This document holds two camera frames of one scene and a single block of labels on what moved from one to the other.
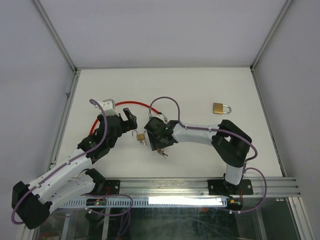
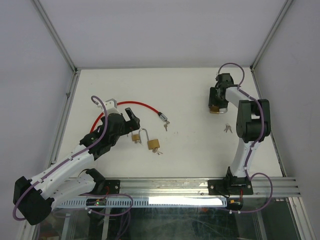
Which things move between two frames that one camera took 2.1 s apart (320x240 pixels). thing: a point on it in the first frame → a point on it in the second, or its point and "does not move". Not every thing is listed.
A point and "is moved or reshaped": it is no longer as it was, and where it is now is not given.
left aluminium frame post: [59, 41] does not move
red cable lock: [132, 102] does not move
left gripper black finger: [130, 116] does not move
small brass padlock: [140, 136] is moved or reshaped
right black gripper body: [156, 142] → [215, 100]
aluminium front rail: [149, 187] does not move
